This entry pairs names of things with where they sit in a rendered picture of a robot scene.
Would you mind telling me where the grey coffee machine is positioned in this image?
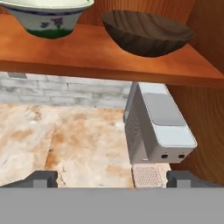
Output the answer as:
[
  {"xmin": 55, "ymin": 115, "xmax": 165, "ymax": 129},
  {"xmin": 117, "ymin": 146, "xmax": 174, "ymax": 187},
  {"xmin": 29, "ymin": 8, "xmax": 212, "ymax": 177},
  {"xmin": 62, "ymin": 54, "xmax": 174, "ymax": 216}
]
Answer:
[{"xmin": 123, "ymin": 81, "xmax": 198, "ymax": 189}]

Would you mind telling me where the dark brown wooden bowl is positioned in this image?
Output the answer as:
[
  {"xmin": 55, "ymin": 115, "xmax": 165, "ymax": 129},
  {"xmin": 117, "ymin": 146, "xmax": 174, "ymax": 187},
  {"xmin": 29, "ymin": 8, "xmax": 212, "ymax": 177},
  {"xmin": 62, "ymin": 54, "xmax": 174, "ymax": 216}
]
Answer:
[{"xmin": 101, "ymin": 10, "xmax": 195, "ymax": 58}]

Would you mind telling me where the wooden cabinet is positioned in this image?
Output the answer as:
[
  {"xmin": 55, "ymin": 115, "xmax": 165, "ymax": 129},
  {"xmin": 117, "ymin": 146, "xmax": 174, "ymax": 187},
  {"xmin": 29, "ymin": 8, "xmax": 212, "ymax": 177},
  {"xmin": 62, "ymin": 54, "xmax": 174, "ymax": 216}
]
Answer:
[{"xmin": 0, "ymin": 0, "xmax": 224, "ymax": 186}]

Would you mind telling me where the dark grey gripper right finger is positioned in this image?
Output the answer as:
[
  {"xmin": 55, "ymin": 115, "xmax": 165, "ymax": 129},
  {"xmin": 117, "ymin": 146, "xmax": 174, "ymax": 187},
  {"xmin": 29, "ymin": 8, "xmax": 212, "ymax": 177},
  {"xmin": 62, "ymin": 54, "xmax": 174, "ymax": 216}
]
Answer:
[{"xmin": 165, "ymin": 170, "xmax": 223, "ymax": 189}]

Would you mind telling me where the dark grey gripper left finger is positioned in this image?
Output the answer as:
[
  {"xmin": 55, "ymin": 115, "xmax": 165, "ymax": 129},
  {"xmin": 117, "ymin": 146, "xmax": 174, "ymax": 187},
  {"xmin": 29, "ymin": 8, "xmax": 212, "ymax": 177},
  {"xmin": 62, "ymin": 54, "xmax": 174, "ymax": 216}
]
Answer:
[{"xmin": 0, "ymin": 170, "xmax": 59, "ymax": 189}]

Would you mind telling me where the white floral ceramic bowl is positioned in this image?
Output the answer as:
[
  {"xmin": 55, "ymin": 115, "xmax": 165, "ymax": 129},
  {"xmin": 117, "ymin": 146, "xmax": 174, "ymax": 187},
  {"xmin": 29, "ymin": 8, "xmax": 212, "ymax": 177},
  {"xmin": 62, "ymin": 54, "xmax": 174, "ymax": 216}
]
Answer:
[{"xmin": 0, "ymin": 0, "xmax": 95, "ymax": 39}]

